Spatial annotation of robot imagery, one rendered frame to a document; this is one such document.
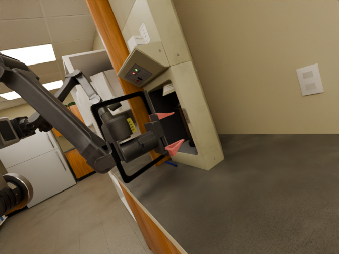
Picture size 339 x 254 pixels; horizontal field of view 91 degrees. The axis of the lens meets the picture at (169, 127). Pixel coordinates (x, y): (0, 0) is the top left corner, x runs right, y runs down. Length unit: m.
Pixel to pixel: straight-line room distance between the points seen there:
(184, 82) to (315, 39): 0.50
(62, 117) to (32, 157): 5.04
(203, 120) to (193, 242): 0.45
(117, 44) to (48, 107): 0.63
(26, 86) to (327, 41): 0.97
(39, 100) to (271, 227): 0.66
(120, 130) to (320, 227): 0.49
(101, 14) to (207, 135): 0.85
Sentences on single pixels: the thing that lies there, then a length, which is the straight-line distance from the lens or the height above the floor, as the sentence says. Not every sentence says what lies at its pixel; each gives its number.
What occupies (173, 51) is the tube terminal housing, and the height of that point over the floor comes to 1.46.
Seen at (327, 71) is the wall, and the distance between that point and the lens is 0.87.
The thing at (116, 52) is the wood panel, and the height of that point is 1.64.
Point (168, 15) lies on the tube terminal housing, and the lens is 0.80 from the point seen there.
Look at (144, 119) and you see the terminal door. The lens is 0.91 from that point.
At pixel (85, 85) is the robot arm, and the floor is 1.56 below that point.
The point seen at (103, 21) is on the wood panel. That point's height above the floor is 1.80.
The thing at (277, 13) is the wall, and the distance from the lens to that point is 0.91.
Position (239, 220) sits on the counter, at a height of 0.94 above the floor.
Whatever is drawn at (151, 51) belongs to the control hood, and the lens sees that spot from 0.68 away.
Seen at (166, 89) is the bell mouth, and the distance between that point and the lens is 0.80.
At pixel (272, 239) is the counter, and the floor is 0.94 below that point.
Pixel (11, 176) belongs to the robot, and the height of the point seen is 1.21.
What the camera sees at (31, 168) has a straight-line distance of 5.60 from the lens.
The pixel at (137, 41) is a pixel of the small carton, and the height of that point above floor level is 1.55.
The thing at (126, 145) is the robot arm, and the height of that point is 1.22.
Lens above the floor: 1.29
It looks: 9 degrees down
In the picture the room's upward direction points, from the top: 21 degrees counter-clockwise
